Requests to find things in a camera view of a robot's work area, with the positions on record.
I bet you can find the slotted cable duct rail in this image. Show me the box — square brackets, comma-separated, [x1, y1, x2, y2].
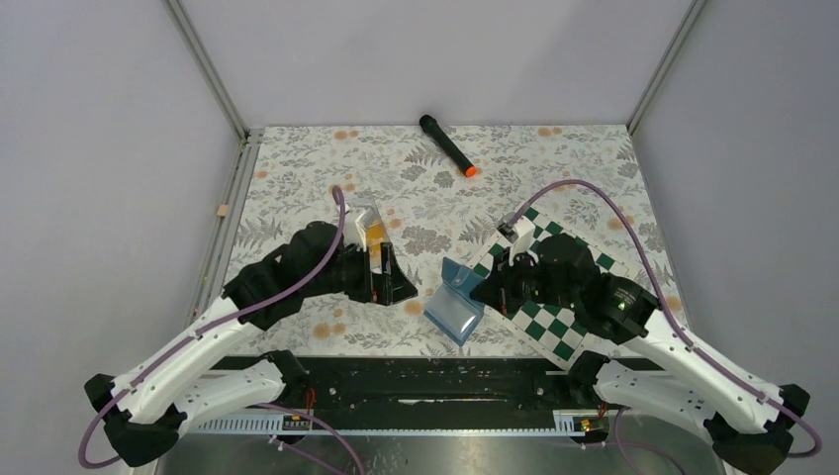
[196, 409, 607, 438]

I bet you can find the black marker orange tip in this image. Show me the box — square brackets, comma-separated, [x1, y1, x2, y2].
[419, 114, 478, 177]

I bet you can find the clear box with orange cards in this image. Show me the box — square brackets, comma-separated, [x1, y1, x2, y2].
[342, 199, 391, 274]

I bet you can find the floral tablecloth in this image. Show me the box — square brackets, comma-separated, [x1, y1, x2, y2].
[227, 125, 685, 357]

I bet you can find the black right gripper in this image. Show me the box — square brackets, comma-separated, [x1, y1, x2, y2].
[470, 244, 579, 316]

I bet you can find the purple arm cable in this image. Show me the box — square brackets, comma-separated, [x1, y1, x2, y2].
[501, 178, 823, 458]
[78, 185, 347, 470]

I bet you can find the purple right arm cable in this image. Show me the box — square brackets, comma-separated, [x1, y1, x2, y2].
[501, 178, 823, 458]

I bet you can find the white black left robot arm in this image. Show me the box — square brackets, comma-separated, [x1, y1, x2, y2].
[84, 222, 418, 467]

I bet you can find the blue card holder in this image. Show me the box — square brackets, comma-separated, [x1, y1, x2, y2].
[423, 257, 485, 346]

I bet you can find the green white checkered board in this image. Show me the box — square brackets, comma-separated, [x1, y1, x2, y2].
[485, 206, 641, 368]

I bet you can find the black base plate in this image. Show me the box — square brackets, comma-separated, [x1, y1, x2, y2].
[276, 357, 607, 428]

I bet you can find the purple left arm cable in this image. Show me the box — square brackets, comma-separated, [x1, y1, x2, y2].
[78, 185, 347, 470]

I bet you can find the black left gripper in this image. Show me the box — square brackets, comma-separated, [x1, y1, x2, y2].
[305, 240, 419, 306]

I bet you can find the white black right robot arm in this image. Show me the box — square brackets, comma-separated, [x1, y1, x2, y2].
[470, 234, 809, 474]

